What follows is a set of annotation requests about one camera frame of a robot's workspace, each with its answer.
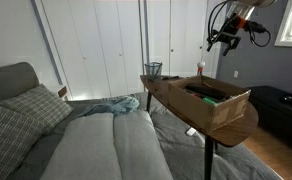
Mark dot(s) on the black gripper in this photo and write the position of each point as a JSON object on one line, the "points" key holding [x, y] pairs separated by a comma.
{"points": [[227, 34]]}

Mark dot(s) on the white golf ball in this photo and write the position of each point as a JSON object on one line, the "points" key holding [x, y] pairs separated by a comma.
{"points": [[201, 64]]}

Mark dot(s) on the black object in box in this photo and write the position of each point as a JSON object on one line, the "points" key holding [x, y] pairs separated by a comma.
{"points": [[205, 90]]}

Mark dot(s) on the dark pen on table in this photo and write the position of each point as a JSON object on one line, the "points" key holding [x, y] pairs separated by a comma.
{"points": [[169, 77]]}

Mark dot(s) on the green marker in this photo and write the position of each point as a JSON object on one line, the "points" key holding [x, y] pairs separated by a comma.
{"points": [[210, 101]]}

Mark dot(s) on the open cardboard box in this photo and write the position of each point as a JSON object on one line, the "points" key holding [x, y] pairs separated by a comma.
{"points": [[206, 116]]}

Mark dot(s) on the metal mesh pen cup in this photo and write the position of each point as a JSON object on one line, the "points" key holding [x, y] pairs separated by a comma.
{"points": [[153, 70]]}

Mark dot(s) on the wooden oval side table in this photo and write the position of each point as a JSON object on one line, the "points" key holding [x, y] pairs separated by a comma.
{"points": [[228, 135]]}

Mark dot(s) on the black tv stand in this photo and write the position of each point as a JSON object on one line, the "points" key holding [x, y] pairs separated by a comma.
{"points": [[274, 115]]}

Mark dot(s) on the light blue cloth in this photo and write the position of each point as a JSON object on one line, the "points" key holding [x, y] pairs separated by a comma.
{"points": [[117, 107]]}

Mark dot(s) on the small wooden nightstand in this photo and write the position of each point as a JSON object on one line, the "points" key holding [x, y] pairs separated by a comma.
{"points": [[62, 91]]}

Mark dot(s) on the plaid grey cushion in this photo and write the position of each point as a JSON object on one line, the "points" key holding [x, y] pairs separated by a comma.
{"points": [[41, 104]]}

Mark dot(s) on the striped grey cushion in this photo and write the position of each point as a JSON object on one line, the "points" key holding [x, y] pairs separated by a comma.
{"points": [[17, 135]]}

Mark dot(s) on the robot arm with black cables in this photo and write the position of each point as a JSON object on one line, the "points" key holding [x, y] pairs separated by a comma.
{"points": [[241, 9]]}

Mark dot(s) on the white wall outlet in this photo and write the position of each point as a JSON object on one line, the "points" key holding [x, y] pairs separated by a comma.
{"points": [[236, 73]]}

